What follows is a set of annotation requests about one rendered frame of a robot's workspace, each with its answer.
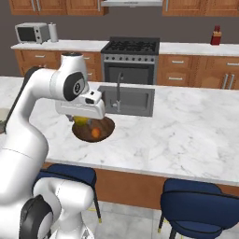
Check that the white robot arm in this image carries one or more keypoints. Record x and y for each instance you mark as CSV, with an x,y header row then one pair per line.
x,y
25,130

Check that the grey sink tap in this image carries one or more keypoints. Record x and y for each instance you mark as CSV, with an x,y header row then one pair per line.
x,y
118,90

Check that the grey toaster oven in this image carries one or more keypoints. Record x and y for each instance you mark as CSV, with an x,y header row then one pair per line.
x,y
32,32

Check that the red knife block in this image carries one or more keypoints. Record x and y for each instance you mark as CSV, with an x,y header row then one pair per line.
x,y
216,36

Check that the white paper towel roll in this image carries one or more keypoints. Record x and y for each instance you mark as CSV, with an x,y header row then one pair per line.
x,y
53,32

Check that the brown wooden plate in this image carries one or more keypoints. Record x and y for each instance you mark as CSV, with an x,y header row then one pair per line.
x,y
99,126

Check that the black and steel stove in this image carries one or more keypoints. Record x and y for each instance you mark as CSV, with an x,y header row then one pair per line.
x,y
132,59

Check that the wooden base cupboards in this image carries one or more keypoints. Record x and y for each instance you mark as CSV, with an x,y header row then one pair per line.
x,y
199,71
56,62

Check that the grey sink basin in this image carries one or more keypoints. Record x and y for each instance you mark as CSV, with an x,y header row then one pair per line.
x,y
137,100

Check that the orange fruit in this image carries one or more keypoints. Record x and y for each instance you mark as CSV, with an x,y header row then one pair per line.
x,y
95,133

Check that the wooden wall cupboards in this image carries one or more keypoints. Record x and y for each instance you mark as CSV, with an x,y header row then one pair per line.
x,y
59,7
200,7

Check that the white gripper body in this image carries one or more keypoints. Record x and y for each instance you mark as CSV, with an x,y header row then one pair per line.
x,y
81,108

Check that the steel range hood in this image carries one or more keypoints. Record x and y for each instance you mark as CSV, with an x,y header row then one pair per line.
x,y
131,3

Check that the yellow fruit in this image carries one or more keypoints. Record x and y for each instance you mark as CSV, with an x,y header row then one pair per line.
x,y
80,120

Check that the blue stool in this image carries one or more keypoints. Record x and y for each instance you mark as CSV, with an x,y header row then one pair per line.
x,y
74,174
199,205

